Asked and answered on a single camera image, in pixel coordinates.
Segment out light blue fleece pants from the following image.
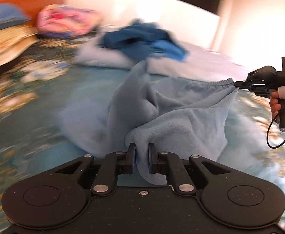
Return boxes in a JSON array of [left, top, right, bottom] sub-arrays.
[[59, 62, 237, 185]]

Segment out light blue floral quilt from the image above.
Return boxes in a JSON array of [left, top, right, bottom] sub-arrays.
[[73, 26, 246, 81]]

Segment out white black wardrobe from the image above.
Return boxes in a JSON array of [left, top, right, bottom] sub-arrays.
[[64, 0, 224, 48]]

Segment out dark blue garment pile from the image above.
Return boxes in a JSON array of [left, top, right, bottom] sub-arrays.
[[99, 19, 188, 62]]

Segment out person's right hand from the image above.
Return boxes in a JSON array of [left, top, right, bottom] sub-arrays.
[[270, 91, 282, 119]]

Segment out pink folded blanket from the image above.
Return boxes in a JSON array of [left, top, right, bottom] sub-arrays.
[[37, 4, 104, 39]]

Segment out blue pillow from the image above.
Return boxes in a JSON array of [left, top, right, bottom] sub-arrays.
[[0, 3, 31, 30]]

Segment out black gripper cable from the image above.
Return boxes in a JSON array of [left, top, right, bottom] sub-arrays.
[[266, 87, 285, 149]]

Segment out yellow striped pillow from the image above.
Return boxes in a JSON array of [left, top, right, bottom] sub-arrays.
[[0, 24, 38, 66]]

